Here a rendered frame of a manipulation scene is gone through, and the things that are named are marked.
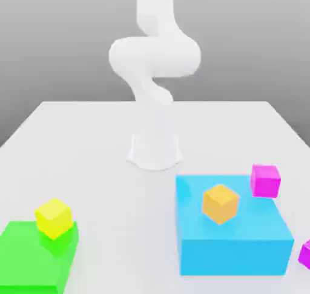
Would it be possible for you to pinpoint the small orange cube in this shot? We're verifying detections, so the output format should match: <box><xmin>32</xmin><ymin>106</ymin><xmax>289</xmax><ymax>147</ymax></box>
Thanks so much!
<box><xmin>202</xmin><ymin>184</ymin><xmax>240</xmax><ymax>226</ymax></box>

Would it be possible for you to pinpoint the small magenta cube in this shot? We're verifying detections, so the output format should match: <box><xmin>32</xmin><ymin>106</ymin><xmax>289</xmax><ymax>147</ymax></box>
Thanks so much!
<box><xmin>250</xmin><ymin>164</ymin><xmax>282</xmax><ymax>199</ymax></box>
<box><xmin>297</xmin><ymin>239</ymin><xmax>310</xmax><ymax>270</ymax></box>

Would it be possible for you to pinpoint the small yellow cube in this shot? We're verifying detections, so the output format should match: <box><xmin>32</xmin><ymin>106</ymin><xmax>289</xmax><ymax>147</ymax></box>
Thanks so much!
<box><xmin>34</xmin><ymin>198</ymin><xmax>73</xmax><ymax>241</ymax></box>

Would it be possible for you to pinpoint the large blue box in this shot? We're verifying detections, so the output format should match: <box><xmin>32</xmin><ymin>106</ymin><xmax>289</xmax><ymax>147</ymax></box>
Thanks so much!
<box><xmin>175</xmin><ymin>174</ymin><xmax>295</xmax><ymax>276</ymax></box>

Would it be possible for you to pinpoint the large green box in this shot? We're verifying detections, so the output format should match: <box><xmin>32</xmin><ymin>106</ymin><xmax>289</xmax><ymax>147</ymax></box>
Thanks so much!
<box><xmin>0</xmin><ymin>220</ymin><xmax>80</xmax><ymax>294</ymax></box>

